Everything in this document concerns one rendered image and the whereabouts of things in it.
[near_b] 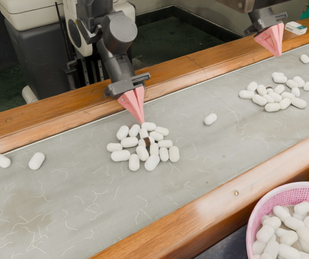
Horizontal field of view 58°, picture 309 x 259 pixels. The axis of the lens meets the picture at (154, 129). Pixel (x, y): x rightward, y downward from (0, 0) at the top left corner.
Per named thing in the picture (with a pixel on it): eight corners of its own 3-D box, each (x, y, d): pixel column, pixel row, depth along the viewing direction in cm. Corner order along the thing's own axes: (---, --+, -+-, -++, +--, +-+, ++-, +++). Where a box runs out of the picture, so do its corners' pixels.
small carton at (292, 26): (284, 29, 97) (286, 23, 96) (290, 26, 98) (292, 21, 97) (298, 35, 93) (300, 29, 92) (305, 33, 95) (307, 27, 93)
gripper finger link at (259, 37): (301, 46, 72) (287, 13, 73) (282, 53, 70) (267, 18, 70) (281, 56, 79) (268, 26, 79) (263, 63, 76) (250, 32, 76)
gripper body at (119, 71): (152, 78, 62) (139, 48, 62) (111, 92, 58) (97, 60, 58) (143, 88, 68) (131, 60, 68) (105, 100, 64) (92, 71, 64)
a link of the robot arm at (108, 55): (114, 40, 67) (92, 45, 65) (121, 25, 61) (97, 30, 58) (124, 66, 67) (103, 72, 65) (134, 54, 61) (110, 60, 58)
